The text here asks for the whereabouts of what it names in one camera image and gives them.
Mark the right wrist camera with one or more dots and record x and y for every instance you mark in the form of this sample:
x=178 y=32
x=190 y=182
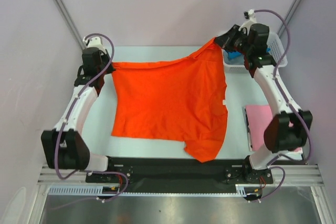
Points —
x=250 y=19

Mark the white folded t shirt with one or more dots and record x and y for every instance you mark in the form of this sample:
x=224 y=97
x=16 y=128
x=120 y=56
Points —
x=296 y=154

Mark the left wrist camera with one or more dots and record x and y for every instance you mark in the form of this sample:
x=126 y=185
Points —
x=93 y=42

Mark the orange t shirt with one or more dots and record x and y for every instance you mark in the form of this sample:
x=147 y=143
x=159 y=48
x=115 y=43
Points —
x=180 y=100

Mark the right corner aluminium post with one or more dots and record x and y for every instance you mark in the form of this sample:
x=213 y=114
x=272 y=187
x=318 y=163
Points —
x=296 y=1

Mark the pink folded t shirt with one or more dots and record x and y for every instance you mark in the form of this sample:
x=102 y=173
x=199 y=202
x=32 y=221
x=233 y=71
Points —
x=258 y=117

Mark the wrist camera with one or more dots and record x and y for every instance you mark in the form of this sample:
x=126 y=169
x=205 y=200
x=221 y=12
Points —
x=250 y=19
x=93 y=42

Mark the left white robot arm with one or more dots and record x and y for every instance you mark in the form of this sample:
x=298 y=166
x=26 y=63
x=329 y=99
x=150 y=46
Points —
x=63 y=145

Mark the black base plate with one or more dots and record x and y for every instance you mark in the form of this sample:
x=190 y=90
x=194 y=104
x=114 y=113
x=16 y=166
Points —
x=181 y=176

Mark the left corner aluminium post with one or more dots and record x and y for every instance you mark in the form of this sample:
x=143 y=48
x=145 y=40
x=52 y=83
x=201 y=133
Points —
x=70 y=23

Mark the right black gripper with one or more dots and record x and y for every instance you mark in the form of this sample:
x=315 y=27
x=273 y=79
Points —
x=224 y=40

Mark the white plastic basket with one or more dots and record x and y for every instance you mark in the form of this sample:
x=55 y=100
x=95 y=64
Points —
x=274 y=47

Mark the blue t shirt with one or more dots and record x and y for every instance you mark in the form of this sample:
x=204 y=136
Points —
x=233 y=54

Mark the corner aluminium post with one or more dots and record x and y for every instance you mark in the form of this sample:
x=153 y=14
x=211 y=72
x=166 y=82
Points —
x=70 y=23
x=296 y=1

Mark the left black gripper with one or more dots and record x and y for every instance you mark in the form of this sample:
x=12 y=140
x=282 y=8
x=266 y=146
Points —
x=105 y=56

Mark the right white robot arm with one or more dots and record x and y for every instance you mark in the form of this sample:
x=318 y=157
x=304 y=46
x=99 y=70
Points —
x=290 y=125

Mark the grey t shirt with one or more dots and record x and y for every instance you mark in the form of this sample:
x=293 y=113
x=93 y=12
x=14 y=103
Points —
x=238 y=61

